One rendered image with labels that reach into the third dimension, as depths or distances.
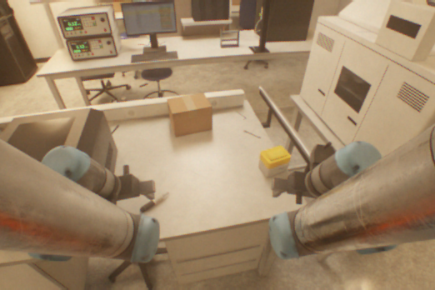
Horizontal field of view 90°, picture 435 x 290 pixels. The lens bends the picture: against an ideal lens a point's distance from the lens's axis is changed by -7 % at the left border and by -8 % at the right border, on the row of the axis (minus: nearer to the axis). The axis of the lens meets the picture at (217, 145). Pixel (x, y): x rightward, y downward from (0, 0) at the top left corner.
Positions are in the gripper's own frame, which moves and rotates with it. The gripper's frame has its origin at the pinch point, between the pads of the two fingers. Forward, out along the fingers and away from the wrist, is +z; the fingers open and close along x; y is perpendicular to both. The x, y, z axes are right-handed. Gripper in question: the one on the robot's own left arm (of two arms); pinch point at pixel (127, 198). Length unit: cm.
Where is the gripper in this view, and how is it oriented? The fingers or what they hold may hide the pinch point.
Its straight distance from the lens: 73.8
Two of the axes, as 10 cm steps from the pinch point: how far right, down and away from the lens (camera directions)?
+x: -9.8, 2.0, -0.4
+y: -2.0, -8.9, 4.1
